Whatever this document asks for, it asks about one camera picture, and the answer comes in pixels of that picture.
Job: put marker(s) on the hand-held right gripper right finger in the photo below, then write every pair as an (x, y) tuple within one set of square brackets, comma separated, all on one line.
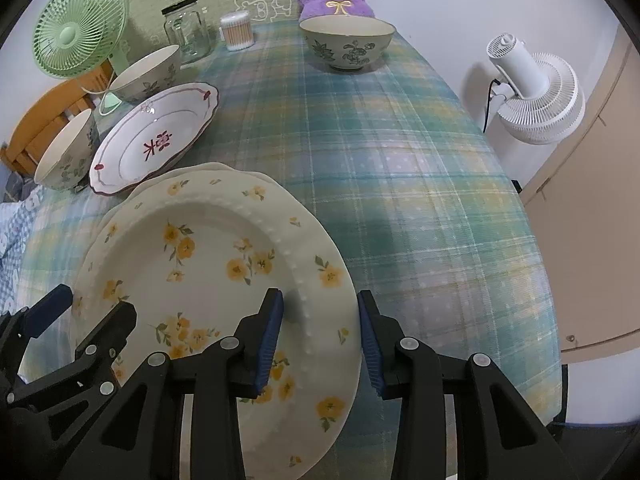
[(371, 350)]

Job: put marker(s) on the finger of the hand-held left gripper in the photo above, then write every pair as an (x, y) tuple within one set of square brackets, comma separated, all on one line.
[(117, 322), (52, 302)]

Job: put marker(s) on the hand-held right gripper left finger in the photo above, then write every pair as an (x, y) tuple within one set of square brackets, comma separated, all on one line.
[(269, 340)]

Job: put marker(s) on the yellow flower cream plate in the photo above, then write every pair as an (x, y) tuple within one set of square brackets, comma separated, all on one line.
[(210, 240)]

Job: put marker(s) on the green floral ceramic bowl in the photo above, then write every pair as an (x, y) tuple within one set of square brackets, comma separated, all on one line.
[(350, 52)]

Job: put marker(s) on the blue white cloth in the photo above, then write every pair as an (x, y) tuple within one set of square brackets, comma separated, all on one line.
[(12, 240)]

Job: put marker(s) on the red rimmed white plate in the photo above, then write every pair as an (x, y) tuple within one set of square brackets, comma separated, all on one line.
[(150, 145)]

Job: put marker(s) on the wooden chair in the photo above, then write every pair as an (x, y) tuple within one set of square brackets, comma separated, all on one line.
[(35, 120)]

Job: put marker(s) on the plaid tablecloth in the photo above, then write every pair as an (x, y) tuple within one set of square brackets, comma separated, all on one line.
[(375, 160)]

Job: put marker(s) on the green desk fan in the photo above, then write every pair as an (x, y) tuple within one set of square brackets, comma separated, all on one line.
[(70, 35)]

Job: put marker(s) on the glass jar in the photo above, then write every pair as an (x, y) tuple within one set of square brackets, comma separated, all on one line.
[(187, 35)]

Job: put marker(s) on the white standing fan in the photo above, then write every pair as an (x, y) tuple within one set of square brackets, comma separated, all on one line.
[(545, 100)]

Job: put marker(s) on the cotton swab container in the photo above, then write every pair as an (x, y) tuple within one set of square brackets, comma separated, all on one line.
[(237, 32)]

